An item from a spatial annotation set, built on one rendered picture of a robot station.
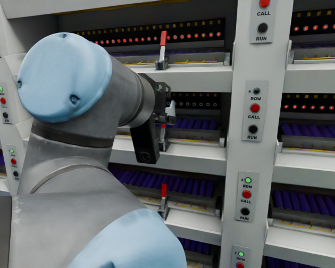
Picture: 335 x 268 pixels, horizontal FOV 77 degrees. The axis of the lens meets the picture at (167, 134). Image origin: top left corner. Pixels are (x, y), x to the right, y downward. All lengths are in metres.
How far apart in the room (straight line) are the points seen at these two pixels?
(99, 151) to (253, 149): 0.34
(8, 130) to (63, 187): 0.65
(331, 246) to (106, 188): 0.55
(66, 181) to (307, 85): 0.44
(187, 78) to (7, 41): 0.52
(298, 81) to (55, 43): 0.41
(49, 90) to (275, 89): 0.39
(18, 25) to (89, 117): 0.61
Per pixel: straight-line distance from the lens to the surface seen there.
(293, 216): 0.64
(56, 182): 0.19
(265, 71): 0.47
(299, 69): 0.48
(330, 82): 0.50
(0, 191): 0.96
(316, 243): 0.63
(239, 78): 0.46
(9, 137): 0.82
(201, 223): 0.60
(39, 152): 0.25
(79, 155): 0.23
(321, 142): 0.58
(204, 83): 0.47
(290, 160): 0.52
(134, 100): 0.28
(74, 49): 0.22
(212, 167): 0.51
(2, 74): 0.80
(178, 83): 0.49
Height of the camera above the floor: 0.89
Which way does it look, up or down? 13 degrees down
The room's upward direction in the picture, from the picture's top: straight up
